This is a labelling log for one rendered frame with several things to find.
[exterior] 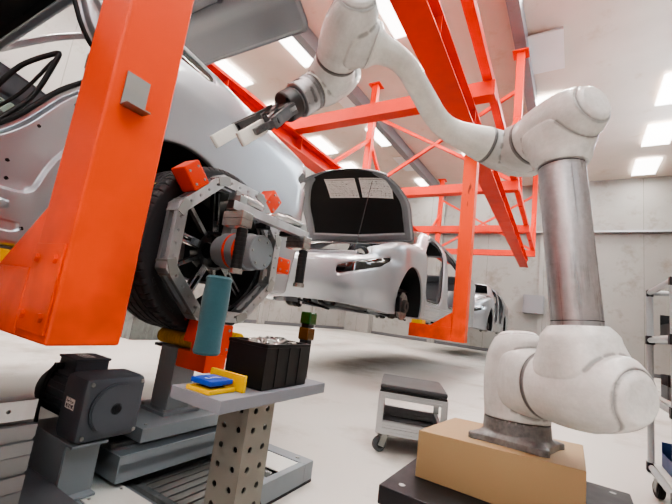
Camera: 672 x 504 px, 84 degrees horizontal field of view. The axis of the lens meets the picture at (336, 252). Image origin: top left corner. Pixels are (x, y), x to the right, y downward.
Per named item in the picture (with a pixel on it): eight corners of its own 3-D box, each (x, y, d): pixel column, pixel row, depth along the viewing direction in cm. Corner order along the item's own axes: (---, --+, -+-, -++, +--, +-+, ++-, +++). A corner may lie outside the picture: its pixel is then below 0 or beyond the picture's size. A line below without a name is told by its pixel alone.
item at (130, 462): (180, 424, 169) (184, 401, 171) (237, 447, 151) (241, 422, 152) (56, 451, 127) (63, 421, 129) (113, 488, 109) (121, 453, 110)
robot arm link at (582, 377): (579, 421, 87) (686, 449, 66) (520, 422, 83) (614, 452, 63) (551, 125, 104) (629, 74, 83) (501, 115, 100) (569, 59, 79)
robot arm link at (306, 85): (315, 70, 89) (297, 80, 86) (329, 108, 93) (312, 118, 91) (294, 76, 95) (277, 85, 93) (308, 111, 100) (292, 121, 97)
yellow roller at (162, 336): (164, 340, 157) (166, 326, 158) (211, 351, 142) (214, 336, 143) (151, 340, 153) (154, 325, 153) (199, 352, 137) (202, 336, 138)
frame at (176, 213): (257, 323, 165) (276, 206, 174) (268, 325, 162) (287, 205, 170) (142, 316, 119) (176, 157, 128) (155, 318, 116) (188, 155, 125)
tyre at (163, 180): (222, 164, 178) (74, 182, 124) (259, 159, 166) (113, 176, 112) (248, 292, 195) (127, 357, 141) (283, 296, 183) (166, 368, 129)
